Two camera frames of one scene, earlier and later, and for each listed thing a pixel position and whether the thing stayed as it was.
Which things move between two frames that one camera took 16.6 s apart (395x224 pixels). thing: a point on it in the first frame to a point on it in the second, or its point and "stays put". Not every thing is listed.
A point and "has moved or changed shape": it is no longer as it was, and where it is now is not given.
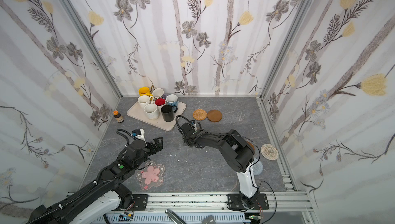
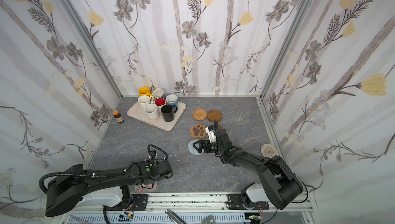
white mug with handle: x=144 y=100 stays put
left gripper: x=151 y=146 to x=165 y=168
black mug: x=168 y=112 stays put
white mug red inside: x=160 y=102 stays put
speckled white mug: x=151 y=111 stays put
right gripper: x=187 y=134 to x=208 y=145
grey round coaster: x=257 y=168 has moved or changed shape
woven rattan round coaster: x=199 y=114 stays put
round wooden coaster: x=214 y=115 stays put
